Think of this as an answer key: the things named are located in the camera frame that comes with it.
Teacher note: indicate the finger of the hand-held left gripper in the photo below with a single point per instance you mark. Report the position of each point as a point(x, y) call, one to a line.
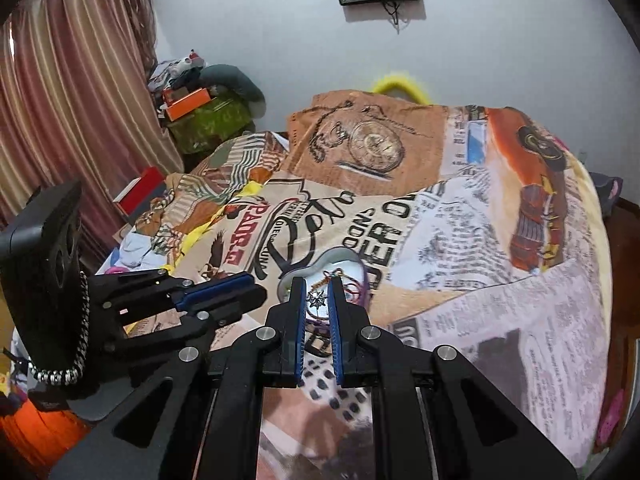
point(235, 307)
point(215, 290)

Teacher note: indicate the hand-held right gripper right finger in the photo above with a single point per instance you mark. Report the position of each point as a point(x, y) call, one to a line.
point(336, 330)

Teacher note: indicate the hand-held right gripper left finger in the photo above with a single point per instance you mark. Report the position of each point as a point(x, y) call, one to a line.
point(300, 330)

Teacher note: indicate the purple heart-shaped tin box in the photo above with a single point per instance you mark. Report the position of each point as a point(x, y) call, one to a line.
point(340, 260)

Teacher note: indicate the red box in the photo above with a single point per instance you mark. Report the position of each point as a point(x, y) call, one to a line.
point(145, 187)

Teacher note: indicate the printed blanket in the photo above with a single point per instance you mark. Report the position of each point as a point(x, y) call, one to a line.
point(450, 260)

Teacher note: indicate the orange cloth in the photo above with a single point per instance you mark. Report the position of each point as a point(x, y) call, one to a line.
point(30, 430)

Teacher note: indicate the green patterned bag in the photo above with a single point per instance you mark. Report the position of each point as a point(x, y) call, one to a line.
point(210, 122)

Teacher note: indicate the orange box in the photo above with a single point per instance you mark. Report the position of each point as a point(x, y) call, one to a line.
point(187, 102)

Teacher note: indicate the striped curtain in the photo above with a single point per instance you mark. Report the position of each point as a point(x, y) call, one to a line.
point(75, 85)

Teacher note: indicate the pile of clothes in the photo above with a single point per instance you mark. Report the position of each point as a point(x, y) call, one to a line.
point(175, 67)

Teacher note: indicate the pink perforated slipper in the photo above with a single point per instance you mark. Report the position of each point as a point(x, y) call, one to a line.
point(611, 415)

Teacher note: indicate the dark cloth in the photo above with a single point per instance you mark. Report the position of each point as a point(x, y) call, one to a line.
point(607, 192)

